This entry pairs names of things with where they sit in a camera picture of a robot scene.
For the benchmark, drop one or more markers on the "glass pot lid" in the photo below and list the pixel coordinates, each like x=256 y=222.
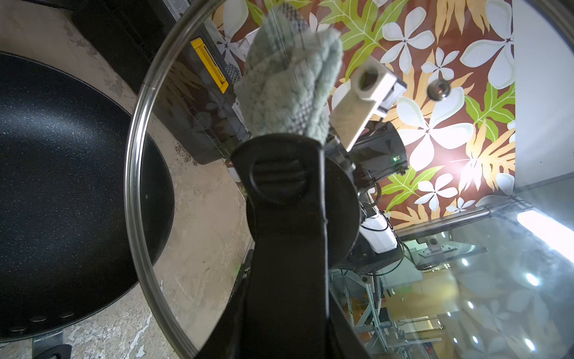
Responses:
x=484 y=213

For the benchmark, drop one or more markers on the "grey-green cloth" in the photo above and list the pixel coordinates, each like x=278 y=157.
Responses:
x=289 y=73

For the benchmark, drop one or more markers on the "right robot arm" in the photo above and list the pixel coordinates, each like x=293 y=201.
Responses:
x=376 y=155

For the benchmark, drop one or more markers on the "black toolbox yellow latch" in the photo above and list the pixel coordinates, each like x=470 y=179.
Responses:
x=190 y=103

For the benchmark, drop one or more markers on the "right black frying pan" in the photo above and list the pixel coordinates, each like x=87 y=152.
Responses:
x=65 y=252

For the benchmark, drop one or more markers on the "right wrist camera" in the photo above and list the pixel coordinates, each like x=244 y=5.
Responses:
x=373 y=89

